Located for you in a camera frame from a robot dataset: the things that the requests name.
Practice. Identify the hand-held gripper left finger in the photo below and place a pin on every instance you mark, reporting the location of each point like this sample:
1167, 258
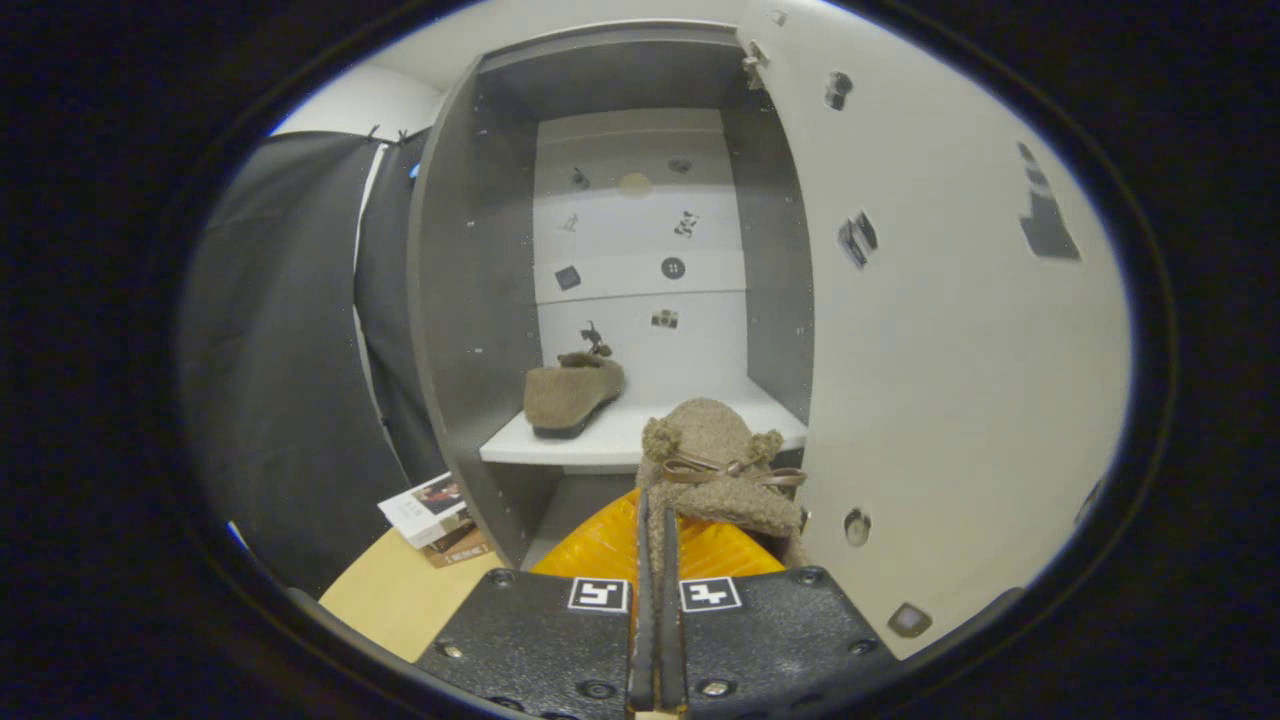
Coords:
540, 640

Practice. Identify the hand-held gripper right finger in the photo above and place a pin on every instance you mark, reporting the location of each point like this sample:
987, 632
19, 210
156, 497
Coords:
780, 640

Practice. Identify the brown fuzzy shoe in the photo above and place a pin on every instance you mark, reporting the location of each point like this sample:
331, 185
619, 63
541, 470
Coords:
570, 395
715, 440

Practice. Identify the light grey shoe cabinet door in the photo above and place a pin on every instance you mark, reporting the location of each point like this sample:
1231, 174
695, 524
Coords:
950, 400

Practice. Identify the brown book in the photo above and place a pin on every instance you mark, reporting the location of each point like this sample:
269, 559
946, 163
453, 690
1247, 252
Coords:
460, 552

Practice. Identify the black backdrop cloth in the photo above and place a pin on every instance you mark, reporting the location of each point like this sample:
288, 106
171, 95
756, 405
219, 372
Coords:
280, 350

